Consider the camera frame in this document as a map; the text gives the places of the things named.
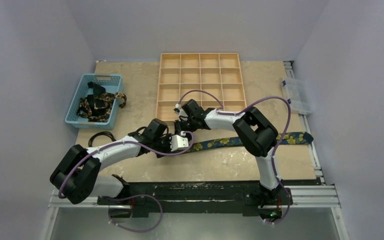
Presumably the wooden compartment tray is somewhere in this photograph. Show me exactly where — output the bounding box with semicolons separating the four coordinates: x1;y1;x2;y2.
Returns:
155;53;247;123

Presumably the blue floral tie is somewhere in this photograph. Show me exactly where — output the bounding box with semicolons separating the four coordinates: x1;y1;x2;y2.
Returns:
186;131;314;153

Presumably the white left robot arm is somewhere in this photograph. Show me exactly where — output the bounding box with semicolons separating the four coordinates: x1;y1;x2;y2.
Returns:
50;118;171;205

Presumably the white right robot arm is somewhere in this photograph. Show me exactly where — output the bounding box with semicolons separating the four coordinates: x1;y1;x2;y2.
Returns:
173;99;281;204

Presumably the leopard print tie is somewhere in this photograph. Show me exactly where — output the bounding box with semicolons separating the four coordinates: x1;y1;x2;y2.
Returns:
76;92;127;123

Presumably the blue plastic basket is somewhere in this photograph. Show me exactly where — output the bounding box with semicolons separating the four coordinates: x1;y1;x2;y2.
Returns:
65;73;127;130

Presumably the black tie in basket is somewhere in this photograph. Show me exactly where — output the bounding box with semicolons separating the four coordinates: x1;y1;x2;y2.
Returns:
86;81;106;110

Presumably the clear plastic box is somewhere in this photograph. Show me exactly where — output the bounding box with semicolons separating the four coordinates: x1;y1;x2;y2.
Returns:
280;77;314;116

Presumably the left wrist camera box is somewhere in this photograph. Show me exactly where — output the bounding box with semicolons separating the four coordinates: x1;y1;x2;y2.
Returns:
170;131;189;152

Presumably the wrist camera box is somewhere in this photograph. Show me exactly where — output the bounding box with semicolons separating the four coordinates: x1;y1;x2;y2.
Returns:
170;131;189;152
173;103;188;117

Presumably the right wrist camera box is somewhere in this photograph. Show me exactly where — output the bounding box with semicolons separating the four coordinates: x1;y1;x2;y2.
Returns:
173;103;188;117

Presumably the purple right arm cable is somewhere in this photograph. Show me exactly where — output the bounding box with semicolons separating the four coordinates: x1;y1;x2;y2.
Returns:
178;89;294;225

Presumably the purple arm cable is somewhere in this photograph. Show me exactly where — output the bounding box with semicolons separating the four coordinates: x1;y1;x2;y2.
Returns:
178;89;294;225
58;130;196;200

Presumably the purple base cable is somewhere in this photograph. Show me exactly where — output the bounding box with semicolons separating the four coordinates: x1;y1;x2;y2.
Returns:
107;194;164;233

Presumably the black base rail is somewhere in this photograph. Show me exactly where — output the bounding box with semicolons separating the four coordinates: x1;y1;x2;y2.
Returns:
97;180;293;220

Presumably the black coiled cable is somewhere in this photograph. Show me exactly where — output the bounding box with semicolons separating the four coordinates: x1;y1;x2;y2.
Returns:
88;125;147;148

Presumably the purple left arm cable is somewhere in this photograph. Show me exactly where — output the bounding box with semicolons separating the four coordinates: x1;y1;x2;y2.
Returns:
58;130;196;200

